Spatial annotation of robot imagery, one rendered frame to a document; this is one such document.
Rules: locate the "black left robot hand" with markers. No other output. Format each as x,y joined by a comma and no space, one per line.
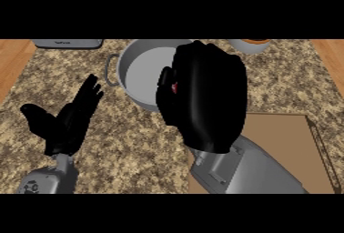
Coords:
70,121

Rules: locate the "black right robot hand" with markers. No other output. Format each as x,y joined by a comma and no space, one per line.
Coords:
210,97

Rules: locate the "red can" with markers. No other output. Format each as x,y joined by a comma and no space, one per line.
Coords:
174,88

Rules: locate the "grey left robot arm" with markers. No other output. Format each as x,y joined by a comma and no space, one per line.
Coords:
52,177

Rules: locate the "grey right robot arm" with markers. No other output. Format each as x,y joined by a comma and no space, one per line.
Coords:
244,171

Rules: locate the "grey metal pot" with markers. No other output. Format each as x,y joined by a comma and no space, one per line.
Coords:
140,75

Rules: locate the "brown tray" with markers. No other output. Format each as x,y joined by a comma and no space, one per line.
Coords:
287,151

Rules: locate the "white and orange container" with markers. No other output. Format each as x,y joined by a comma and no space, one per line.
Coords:
251,45

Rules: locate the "grey appliance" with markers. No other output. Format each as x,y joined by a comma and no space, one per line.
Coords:
67,43

